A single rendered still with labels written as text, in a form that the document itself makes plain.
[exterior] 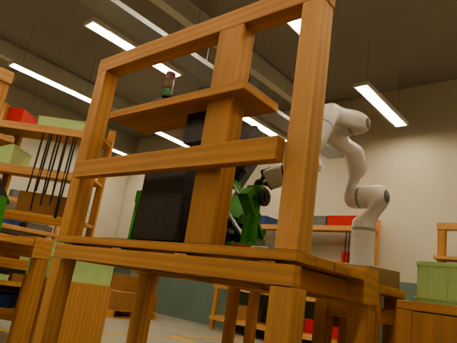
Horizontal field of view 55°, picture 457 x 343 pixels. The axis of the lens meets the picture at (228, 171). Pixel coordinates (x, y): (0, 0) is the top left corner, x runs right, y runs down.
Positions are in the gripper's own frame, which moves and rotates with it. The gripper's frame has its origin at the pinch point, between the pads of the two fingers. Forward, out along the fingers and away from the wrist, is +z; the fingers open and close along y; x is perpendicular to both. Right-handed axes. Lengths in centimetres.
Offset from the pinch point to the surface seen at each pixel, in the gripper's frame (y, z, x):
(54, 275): 5, 108, 46
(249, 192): 5.8, -9.0, 25.0
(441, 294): -66, -59, 15
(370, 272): -49, -36, 16
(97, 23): 171, 272, -294
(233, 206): -6.7, 18.2, 1.8
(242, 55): 55, -20, -8
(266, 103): 32.5, -23.1, 0.6
